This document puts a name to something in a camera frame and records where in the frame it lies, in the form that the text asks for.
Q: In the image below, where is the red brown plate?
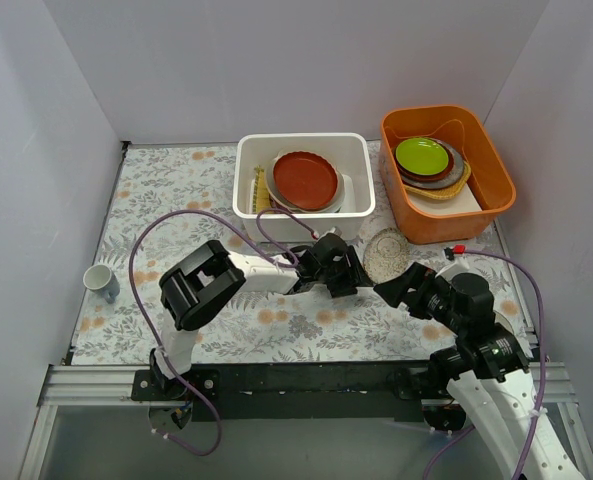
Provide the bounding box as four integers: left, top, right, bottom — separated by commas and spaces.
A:
271, 151, 340, 211

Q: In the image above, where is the black rimmed white bowl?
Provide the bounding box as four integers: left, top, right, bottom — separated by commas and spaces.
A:
495, 311, 515, 334

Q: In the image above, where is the woven yellow basket tray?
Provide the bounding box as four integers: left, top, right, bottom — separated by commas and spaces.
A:
403, 161, 472, 201

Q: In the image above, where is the white plastic bin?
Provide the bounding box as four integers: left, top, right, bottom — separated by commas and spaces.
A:
232, 132, 376, 243

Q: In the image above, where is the white small cup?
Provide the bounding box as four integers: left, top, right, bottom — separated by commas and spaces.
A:
83, 264, 120, 304

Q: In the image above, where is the white board in bin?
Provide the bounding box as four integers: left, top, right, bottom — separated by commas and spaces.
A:
408, 185, 482, 216

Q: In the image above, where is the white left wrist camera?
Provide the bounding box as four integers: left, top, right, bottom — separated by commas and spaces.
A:
320, 227, 342, 239

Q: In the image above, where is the cream divided plate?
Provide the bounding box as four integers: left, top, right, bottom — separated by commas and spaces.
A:
265, 156, 300, 212

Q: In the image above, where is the grey round plate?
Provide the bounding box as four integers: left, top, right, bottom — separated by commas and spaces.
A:
400, 142, 465, 190

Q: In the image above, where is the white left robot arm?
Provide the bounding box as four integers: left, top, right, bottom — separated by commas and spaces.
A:
149, 233, 373, 400

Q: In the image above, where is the brown plate under green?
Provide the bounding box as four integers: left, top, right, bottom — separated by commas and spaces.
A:
395, 157, 448, 180

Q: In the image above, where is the speckled beige plate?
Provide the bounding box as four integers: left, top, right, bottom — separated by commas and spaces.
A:
363, 228, 409, 284

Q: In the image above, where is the floral table mat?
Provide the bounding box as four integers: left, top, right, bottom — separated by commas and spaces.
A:
70, 140, 532, 365

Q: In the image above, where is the orange plastic bin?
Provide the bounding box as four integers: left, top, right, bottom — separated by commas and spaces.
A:
379, 105, 516, 244

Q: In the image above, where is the pale blue rimmed plate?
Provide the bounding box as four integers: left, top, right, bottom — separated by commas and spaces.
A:
324, 173, 349, 213

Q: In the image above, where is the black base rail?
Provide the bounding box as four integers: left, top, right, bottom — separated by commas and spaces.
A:
130, 362, 477, 421

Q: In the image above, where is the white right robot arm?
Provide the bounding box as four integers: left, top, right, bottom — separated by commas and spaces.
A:
374, 263, 582, 479

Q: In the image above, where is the yellow bamboo mat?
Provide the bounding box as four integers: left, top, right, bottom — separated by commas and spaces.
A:
251, 167, 272, 214

